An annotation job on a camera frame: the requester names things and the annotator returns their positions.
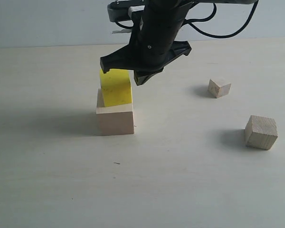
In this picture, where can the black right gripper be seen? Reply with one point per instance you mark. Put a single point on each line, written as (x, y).
(145, 57)

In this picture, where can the yellow cube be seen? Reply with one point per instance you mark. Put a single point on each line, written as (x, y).
(116, 87)

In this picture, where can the large light wooden cube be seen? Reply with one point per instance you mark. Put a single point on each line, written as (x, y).
(114, 120)

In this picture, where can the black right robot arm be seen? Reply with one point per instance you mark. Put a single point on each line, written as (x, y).
(156, 23)

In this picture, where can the small wooden cube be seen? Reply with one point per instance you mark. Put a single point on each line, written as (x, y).
(219, 87)

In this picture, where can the medium wooden cube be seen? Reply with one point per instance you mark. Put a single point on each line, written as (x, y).
(260, 132)

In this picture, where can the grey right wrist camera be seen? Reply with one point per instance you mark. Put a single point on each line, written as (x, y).
(119, 10)

